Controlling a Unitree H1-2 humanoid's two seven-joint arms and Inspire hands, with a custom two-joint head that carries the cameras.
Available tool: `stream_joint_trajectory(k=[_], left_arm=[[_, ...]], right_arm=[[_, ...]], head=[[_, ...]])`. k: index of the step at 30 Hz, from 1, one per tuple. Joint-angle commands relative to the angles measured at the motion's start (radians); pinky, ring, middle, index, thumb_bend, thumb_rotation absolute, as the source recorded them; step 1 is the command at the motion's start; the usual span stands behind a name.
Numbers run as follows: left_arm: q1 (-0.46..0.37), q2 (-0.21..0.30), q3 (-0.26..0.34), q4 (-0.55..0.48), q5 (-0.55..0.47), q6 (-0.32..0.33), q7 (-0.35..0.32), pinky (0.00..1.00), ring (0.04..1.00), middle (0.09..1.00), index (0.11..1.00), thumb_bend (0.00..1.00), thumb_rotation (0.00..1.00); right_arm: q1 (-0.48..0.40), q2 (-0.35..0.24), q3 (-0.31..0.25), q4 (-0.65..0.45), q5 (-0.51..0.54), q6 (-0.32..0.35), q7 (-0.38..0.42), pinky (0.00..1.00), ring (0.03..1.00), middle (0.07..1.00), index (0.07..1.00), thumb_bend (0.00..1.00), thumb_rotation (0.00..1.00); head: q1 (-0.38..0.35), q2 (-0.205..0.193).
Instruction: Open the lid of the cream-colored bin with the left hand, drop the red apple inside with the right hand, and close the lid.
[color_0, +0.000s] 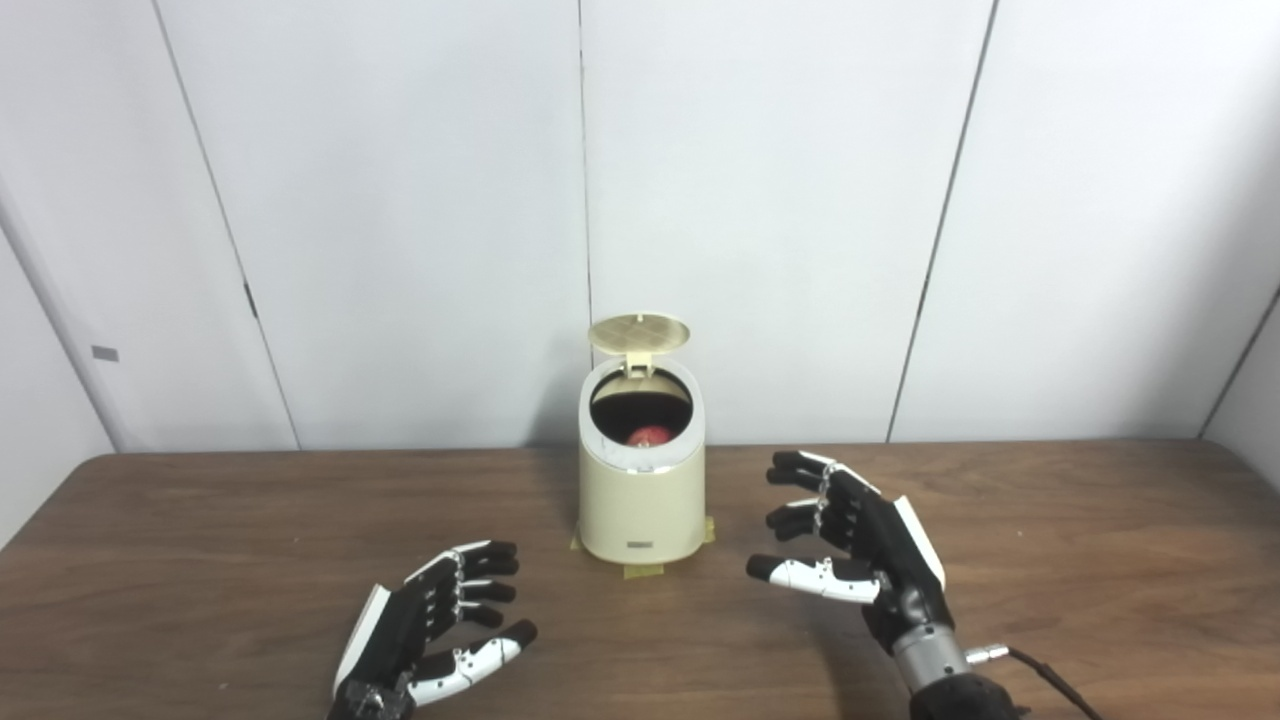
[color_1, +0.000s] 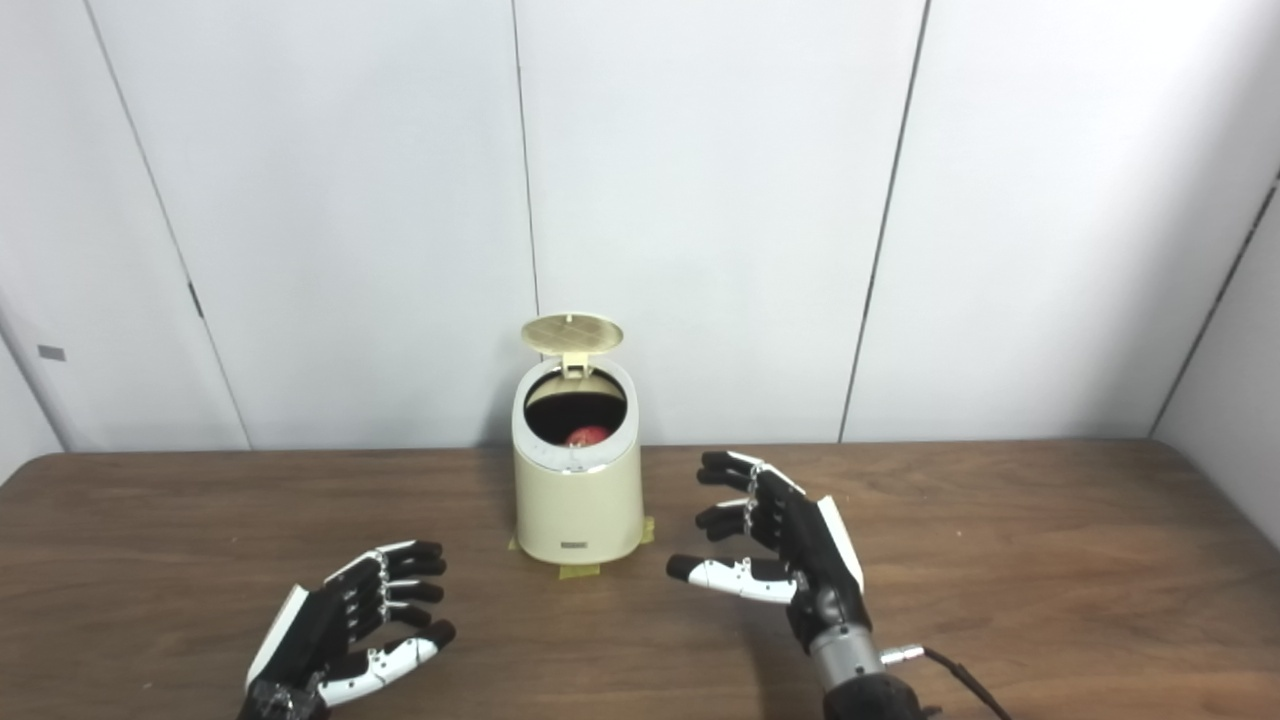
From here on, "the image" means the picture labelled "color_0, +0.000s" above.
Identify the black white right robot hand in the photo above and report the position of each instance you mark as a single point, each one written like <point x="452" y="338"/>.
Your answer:
<point x="895" y="555"/>

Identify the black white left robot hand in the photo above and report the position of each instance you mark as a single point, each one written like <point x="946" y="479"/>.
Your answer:
<point x="395" y="640"/>

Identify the red apple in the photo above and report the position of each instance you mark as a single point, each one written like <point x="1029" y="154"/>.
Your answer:
<point x="650" y="436"/>

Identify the cream-colored round bin lid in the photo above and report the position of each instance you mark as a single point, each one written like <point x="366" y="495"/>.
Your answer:
<point x="639" y="332"/>

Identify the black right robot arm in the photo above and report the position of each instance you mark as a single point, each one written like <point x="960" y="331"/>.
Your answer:
<point x="945" y="690"/>

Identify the small grey wall label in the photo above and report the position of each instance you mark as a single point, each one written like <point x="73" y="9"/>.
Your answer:
<point x="105" y="353"/>

